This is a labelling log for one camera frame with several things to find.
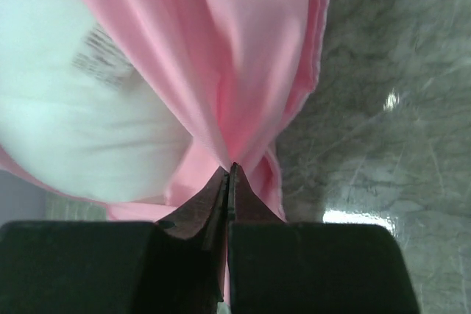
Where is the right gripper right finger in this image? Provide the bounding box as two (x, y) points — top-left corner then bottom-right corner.
(228, 164), (419, 313)

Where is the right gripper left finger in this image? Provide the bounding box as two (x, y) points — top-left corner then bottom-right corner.
(1, 169), (228, 313)

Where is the white pillow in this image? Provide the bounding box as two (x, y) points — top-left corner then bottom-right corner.
(1, 0), (191, 203)

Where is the pink pillowcase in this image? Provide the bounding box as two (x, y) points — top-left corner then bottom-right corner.
(1, 0), (329, 222)

